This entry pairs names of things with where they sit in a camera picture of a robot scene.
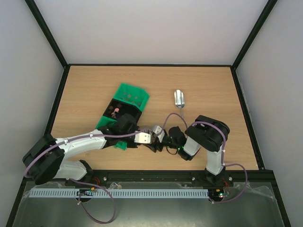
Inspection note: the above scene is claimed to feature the green black bin set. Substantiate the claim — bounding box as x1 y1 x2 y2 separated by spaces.
96 83 150 135

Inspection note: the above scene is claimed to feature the silver metal scoop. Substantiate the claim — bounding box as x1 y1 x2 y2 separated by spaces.
174 89 185 118

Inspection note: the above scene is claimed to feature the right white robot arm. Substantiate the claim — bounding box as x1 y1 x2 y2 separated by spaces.
147 115 230 185

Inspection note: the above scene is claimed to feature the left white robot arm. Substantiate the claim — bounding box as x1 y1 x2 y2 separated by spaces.
22 114 151 185

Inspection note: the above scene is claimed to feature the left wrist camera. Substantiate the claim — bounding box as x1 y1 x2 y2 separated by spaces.
134 132 152 144

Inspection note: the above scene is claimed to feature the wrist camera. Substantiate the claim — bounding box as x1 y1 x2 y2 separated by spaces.
134 132 152 144
151 125 167 143

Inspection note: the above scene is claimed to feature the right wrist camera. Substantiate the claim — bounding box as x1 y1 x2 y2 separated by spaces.
151 125 167 143

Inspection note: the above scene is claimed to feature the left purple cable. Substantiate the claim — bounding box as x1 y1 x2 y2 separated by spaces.
24 126 150 223

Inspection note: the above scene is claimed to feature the light blue cable duct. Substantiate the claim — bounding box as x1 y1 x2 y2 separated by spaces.
28 188 209 199

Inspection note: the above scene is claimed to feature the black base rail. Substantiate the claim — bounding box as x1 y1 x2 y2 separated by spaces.
23 168 275 187

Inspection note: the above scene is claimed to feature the black cage frame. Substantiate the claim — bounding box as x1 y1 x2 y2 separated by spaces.
4 0 303 227

